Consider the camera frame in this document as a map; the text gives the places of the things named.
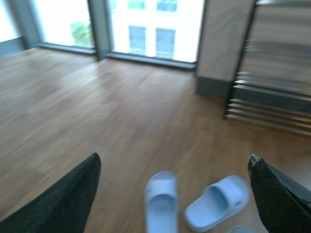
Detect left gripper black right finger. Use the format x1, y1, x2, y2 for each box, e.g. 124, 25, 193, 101
248, 154, 311, 233

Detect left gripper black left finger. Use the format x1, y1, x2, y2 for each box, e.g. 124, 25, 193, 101
0, 153, 101, 233

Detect grey knit sneaker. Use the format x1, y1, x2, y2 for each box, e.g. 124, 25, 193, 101
227, 225, 254, 233

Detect black metal shoe rack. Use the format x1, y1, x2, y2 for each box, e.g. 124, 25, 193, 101
224, 0, 311, 136

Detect right light blue slipper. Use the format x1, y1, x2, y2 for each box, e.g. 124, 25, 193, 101
184, 175, 250, 233

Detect light blue slipper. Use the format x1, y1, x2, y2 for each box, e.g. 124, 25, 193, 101
184, 175, 250, 233
144, 171, 178, 233

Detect left light blue slipper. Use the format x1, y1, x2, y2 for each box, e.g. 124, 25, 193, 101
144, 171, 178, 233

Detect large floor window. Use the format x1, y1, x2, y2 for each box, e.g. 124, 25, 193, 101
0, 0, 207, 70

